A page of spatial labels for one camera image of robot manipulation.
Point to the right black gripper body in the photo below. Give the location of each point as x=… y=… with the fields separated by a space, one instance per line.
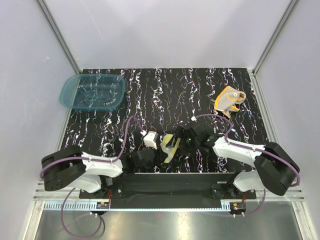
x=188 y=146

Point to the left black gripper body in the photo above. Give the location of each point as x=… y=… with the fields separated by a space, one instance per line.
x=155 y=161

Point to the grey yellow frog towel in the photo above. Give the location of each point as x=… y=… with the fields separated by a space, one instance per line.
x=169 y=146

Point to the grey orange towel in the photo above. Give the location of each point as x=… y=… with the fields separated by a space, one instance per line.
x=227 y=101

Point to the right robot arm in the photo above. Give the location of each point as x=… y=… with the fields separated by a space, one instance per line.
x=273 y=169

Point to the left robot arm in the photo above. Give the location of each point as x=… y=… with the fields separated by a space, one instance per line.
x=72 y=167

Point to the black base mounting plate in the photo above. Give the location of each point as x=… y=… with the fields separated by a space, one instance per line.
x=166 y=184

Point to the left orange connector box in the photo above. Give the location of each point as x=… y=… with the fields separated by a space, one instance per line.
x=103 y=205

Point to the orange connector box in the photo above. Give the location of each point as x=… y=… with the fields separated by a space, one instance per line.
x=103 y=205
x=238 y=207

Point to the right orange connector box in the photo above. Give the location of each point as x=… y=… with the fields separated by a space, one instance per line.
x=238 y=207

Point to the blue transparent plastic container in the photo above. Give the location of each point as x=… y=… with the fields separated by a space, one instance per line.
x=93 y=92

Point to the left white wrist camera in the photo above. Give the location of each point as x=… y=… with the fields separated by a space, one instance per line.
x=150 y=139

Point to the aluminium frame rail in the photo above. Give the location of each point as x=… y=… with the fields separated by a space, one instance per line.
x=71 y=201

